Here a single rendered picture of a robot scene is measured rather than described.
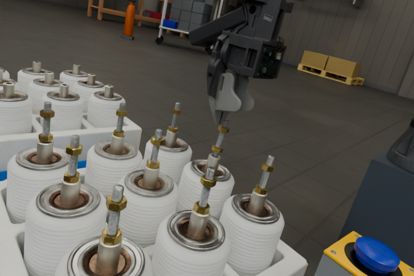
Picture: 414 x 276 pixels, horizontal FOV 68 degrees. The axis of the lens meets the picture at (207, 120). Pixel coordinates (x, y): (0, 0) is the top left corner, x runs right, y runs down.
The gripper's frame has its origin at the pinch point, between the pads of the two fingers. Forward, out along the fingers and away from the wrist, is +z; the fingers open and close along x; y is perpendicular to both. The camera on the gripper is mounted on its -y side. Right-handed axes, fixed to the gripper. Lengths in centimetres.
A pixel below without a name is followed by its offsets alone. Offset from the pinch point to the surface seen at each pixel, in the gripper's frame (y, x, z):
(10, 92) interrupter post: -43.2, -18.1, 9.8
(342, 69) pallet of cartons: -162, 556, 8
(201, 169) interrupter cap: 0.1, -0.5, 10.3
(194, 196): 2.6, -3.9, 13.6
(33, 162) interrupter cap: -12.5, -24.0, 10.6
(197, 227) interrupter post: 11.9, -14.0, 9.3
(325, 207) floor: 8, 62, 35
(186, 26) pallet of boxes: -573, 538, 7
